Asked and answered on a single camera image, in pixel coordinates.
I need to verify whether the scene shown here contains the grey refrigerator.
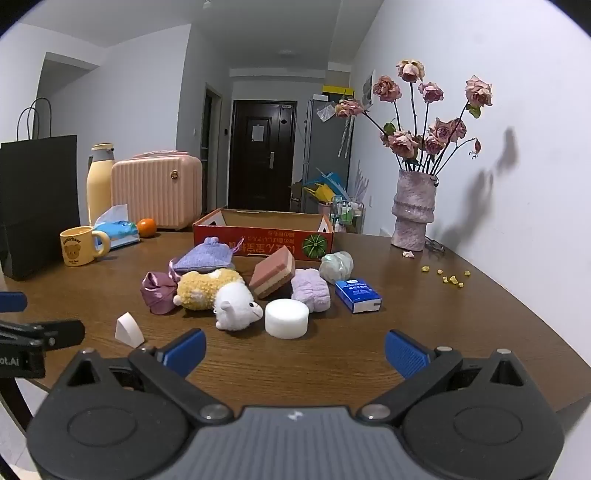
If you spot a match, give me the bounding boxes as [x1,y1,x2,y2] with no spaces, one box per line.
[302,95,354,213]

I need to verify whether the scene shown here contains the white folded umbrella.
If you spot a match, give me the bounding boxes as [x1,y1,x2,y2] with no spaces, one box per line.
[338,117,354,158]

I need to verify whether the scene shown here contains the orange cardboard box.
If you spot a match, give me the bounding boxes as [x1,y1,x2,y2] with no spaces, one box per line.
[192,209,335,261]

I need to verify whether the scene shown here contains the black paper bag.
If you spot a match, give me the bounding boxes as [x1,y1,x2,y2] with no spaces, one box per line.
[0,98,79,281]

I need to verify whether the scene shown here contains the pink satin pouch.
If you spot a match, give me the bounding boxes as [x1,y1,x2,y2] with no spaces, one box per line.
[140,271,178,315]

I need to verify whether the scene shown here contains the pink ribbed suitcase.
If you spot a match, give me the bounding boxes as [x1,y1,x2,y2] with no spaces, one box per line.
[111,150,204,232]

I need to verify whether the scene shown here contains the purple fluffy plush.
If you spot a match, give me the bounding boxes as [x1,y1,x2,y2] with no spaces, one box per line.
[291,268,331,315]

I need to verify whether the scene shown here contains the purple coral decoration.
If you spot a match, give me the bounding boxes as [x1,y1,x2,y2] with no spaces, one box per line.
[353,159,370,199]

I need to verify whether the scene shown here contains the metal rolling cart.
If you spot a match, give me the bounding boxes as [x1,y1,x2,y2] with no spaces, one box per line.
[330,196,365,234]

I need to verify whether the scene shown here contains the yellow bear mug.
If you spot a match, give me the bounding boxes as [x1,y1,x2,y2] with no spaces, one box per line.
[60,226,112,267]

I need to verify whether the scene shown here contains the side door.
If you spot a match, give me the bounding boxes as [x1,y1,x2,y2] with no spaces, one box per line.
[199,83,222,217]

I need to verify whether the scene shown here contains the pale blue fluffy plush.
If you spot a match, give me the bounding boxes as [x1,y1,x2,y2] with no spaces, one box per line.
[318,251,354,284]

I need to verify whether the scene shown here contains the scattered yellow crumbs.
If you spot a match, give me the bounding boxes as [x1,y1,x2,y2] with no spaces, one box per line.
[420,265,472,288]

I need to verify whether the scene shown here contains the yellow water bottle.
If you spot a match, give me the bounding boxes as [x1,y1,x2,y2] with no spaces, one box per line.
[87,143,115,227]

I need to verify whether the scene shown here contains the dried pink roses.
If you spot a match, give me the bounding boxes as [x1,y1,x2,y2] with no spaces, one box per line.
[335,59,494,176]

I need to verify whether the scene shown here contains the yellow plush toy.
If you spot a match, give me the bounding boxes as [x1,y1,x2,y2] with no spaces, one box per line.
[173,269,245,311]

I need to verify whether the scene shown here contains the pink textured vase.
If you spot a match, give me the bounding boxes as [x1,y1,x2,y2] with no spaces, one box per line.
[392,169,438,251]

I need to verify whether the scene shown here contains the white round sponge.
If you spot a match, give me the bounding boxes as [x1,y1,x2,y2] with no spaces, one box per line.
[264,298,310,340]

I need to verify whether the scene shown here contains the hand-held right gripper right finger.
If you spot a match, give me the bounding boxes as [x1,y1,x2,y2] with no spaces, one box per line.
[358,329,539,425]

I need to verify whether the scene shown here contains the blue and yellow bags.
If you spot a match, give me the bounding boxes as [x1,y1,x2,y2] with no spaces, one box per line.
[300,171,349,201]

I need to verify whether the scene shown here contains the dark entrance door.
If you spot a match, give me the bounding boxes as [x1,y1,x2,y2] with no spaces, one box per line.
[229,100,297,210]

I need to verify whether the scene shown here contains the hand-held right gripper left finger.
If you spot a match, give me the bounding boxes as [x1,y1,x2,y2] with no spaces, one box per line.
[48,329,234,425]

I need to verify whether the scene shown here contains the white wedge sponge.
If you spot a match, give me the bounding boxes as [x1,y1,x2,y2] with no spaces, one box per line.
[115,312,145,349]

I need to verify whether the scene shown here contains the blue tissue pack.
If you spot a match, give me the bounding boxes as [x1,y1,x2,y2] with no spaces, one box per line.
[92,204,140,250]

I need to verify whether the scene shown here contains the pink layered sponge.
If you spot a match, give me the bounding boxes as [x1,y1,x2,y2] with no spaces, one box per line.
[249,253,296,300]

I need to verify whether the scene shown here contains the blue and white carton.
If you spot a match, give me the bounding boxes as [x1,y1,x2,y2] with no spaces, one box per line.
[334,278,383,315]

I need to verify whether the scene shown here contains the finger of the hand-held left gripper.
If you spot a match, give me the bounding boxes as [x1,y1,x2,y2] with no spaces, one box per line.
[0,319,86,352]
[0,292,27,315]

